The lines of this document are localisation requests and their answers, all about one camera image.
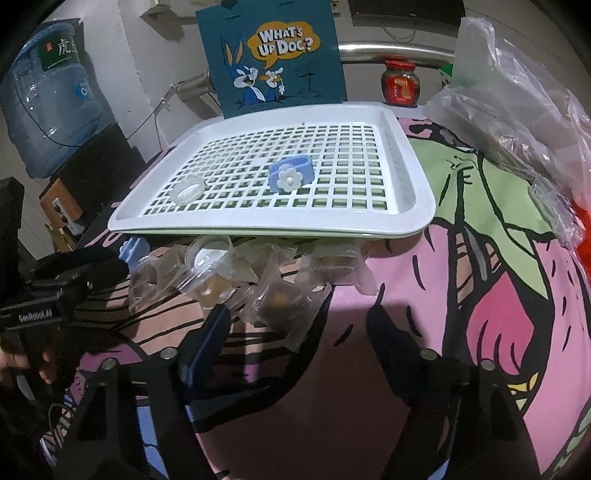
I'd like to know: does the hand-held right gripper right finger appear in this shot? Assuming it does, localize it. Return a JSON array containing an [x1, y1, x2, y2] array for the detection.
[[369, 314, 550, 480]]

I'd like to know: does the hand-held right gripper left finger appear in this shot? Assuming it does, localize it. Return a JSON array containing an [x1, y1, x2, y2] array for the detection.
[[46, 302, 232, 480]]

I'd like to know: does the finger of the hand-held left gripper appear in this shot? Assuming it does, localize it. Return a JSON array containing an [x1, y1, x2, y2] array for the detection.
[[32, 249, 127, 278], [69, 267, 132, 298]]

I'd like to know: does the clear brown snack packet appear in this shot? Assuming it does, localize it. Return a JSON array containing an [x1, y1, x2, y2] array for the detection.
[[127, 258, 185, 315], [231, 240, 296, 282], [178, 265, 252, 308], [295, 240, 384, 296], [240, 272, 333, 352]]

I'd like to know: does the blue flower clip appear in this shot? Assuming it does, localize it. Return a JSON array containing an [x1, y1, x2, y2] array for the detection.
[[268, 156, 311, 191], [119, 236, 149, 267]]

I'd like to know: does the clear round lid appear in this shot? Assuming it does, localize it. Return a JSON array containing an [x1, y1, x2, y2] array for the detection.
[[185, 235, 232, 273], [168, 178, 206, 205]]

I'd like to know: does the white slotted tray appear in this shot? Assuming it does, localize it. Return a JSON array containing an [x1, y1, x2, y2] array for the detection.
[[107, 104, 435, 240]]

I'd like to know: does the person's left hand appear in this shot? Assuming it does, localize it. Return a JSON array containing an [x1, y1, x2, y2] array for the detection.
[[0, 344, 58, 388]]

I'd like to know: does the orange cardboard box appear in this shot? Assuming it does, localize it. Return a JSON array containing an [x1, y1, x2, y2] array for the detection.
[[39, 179, 84, 227]]

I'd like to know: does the blue water jug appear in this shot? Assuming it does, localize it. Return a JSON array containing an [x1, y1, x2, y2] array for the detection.
[[0, 18, 105, 180]]

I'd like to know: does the red plastic bag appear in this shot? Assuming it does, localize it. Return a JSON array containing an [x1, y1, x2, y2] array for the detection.
[[570, 196, 591, 278]]

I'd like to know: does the red label glass jar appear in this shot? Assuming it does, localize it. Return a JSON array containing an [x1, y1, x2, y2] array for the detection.
[[381, 59, 421, 108]]

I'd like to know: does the teal cartoon rabbit tote bag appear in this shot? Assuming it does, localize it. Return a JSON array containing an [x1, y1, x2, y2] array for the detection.
[[195, 0, 347, 120]]

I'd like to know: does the green and white box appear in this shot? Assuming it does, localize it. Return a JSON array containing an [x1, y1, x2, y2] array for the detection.
[[438, 60, 481, 88]]

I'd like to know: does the clear plastic bag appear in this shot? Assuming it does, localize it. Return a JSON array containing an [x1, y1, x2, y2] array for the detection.
[[422, 16, 591, 250]]

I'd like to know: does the metal rail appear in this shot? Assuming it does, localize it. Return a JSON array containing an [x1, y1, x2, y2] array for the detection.
[[178, 41, 458, 104]]

